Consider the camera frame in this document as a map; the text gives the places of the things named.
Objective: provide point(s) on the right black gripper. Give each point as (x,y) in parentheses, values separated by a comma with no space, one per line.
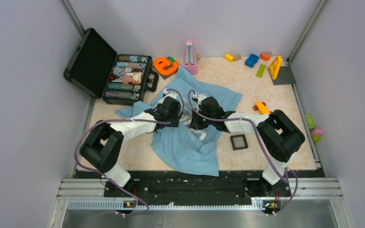
(196,123)

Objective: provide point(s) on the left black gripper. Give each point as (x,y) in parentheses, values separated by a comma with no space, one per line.
(175,121)

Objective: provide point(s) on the light blue t-shirt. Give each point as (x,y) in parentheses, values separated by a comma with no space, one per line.
(187,150)

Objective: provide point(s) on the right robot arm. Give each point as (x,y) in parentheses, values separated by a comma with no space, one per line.
(279,138)

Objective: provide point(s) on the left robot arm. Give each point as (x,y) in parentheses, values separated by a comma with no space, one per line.
(102,145)

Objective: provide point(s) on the pink metronome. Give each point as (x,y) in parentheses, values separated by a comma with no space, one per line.
(190,58)

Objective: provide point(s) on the orange letter e toy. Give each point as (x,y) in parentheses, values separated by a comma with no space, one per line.
(164,67)

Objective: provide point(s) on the orange toy car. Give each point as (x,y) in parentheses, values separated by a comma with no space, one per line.
(261,108)

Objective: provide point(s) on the yellow small toy brick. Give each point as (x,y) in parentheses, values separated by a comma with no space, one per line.
(229,57)

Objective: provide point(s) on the brown small block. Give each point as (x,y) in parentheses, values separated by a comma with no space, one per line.
(237,57)

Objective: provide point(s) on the blue toy brick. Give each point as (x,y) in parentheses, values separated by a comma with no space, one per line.
(252,60)

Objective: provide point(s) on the green toy brick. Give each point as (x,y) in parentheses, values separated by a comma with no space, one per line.
(261,70)

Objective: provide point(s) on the orange small cup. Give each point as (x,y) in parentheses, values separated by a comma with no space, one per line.
(265,55)

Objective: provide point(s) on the yellow triangular toy block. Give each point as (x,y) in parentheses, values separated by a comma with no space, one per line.
(275,67)

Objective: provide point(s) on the grey building baseplate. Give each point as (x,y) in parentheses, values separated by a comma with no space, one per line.
(285,77)

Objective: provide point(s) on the black poker chip case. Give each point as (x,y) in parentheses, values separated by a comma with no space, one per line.
(99,71)

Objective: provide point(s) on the green pink toy pieces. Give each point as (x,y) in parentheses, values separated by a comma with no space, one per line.
(315,133)

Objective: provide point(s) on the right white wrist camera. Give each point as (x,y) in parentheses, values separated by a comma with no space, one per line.
(198,98)

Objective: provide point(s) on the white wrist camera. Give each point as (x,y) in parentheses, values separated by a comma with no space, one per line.
(198,98)
(166,94)

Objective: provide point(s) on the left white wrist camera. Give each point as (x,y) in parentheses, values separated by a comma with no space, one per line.
(166,94)

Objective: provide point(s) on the lower black square frame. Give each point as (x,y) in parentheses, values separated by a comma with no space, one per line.
(239,142)

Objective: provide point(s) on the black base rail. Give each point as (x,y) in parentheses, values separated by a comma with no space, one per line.
(229,188)

